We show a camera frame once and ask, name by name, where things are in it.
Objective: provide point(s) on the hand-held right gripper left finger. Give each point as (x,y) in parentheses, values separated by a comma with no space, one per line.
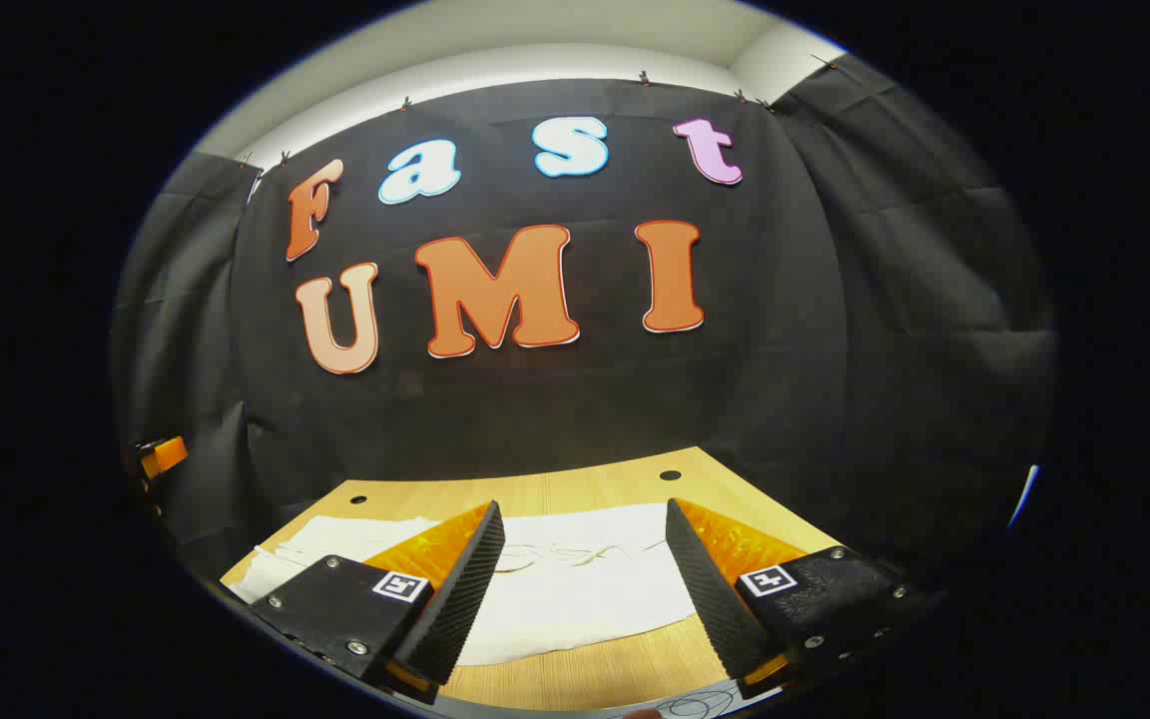
(465,589)

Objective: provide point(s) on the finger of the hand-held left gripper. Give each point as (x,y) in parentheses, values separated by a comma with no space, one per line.
(166,455)

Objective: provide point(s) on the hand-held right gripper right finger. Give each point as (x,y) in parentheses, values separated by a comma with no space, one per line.
(710,599)

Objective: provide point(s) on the white jeans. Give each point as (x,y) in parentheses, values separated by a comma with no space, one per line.
(575,599)

